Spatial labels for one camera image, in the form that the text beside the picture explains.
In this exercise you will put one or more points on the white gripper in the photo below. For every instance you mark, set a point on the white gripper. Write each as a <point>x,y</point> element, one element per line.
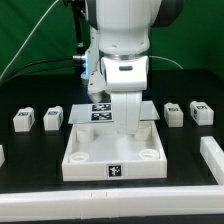
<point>125,80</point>

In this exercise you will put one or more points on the white square tabletop tray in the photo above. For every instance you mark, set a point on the white square tabletop tray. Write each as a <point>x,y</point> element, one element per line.
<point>95,151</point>

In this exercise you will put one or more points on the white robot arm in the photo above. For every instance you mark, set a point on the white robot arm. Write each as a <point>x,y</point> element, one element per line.
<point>120,31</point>

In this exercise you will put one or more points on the white sheet with markers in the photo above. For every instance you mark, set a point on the white sheet with markers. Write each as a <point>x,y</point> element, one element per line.
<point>102,112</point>

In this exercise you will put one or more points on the white block left edge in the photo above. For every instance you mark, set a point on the white block left edge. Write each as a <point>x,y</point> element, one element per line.
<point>2,157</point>

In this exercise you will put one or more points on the white right fence rail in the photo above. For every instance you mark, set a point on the white right fence rail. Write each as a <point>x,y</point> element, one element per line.
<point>214,157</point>

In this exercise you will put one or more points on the white fence rail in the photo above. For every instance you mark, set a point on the white fence rail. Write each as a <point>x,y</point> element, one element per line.
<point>214,157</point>
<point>111,203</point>

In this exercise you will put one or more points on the white front fence rail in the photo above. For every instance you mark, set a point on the white front fence rail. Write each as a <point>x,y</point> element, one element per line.
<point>111,203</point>

